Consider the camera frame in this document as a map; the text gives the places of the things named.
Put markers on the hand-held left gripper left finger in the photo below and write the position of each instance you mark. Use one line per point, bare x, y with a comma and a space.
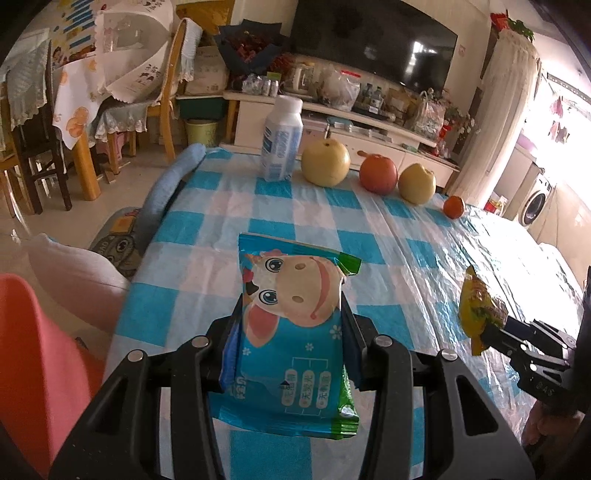
214, 364

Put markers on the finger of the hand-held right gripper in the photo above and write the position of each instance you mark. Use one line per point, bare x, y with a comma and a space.
496, 337
517, 326

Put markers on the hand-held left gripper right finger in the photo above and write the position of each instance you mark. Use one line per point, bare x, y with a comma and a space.
355, 364

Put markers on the yellow snack packet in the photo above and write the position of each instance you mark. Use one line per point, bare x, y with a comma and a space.
480, 300

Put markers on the blue cow print packet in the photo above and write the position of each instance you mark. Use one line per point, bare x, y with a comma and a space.
286, 323

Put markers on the person's right hand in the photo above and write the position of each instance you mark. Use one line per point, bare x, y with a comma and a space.
538, 424

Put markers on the white washing machine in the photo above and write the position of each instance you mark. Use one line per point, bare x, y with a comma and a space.
538, 201

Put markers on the orange tangerine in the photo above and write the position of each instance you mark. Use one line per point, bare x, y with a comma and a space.
454, 206

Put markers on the cartoon floor mat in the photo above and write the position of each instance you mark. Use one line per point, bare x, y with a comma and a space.
117, 244

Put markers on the blue checkered tablecloth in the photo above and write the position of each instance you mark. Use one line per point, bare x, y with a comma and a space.
277, 217

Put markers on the white cushion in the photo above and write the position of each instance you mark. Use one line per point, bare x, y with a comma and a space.
74, 277

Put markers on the yellow pear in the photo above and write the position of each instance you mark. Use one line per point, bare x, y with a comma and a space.
417, 184
325, 161

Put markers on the blue foam edge guard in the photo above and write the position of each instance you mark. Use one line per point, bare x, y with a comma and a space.
171, 184

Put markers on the red apple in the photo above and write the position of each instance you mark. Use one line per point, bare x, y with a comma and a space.
378, 174

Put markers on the red decoration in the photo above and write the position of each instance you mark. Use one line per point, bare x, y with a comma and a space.
447, 136

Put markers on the covered standing air conditioner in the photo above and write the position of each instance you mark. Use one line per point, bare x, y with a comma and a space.
503, 115

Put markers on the white TV cabinet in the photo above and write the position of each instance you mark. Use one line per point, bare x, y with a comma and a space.
369, 143

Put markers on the patterned gift bag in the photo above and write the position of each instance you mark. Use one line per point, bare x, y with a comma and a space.
429, 115

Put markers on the green bucket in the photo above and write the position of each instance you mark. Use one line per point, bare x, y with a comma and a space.
202, 134

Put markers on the wooden dining table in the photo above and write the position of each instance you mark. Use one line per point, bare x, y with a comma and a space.
87, 170

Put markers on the white plastic bottle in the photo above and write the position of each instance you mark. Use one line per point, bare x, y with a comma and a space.
280, 138

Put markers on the green lace stool cover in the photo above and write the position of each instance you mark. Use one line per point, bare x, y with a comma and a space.
122, 120

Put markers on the clear water bottle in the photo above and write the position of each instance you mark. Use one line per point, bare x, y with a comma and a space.
366, 97
378, 98

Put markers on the dark wooden chair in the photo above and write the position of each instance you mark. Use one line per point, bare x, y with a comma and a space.
41, 161

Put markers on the clear plastic bag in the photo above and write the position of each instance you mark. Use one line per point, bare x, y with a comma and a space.
341, 90

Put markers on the glass kettle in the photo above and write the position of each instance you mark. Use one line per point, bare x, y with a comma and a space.
302, 78

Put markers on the orange print tablecloth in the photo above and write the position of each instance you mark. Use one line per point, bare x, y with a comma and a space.
78, 106

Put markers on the light wooden chair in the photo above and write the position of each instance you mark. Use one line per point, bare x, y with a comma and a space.
178, 69

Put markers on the artificial red flowers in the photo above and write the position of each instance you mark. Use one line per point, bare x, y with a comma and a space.
512, 25

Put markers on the dark blue flower bouquet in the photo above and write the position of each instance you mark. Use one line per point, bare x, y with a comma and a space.
249, 48

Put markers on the black television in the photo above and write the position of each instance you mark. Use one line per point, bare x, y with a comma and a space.
369, 41

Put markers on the white mesh food cover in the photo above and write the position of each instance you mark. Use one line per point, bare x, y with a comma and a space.
134, 50

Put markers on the grey lace chair cover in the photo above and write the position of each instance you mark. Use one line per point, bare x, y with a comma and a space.
23, 87

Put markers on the blue striped wall poster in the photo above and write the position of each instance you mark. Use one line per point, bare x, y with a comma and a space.
74, 27

